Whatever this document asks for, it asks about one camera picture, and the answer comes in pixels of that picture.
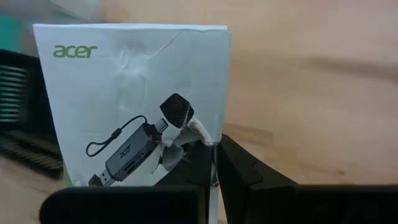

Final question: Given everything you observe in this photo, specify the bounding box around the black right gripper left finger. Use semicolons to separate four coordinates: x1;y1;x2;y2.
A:
39;139;216;224

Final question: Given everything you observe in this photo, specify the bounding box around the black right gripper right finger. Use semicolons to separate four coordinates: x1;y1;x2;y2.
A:
216;133;398;224

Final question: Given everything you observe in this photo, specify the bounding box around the white acer card reader box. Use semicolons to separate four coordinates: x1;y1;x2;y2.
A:
32;23;233;224

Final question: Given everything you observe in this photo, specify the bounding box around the teal translucent plastic bin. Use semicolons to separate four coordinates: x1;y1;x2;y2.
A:
0;15;37;57

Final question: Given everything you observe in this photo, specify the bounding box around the black slotted plastic basket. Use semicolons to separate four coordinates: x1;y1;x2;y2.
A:
0;49;65;180

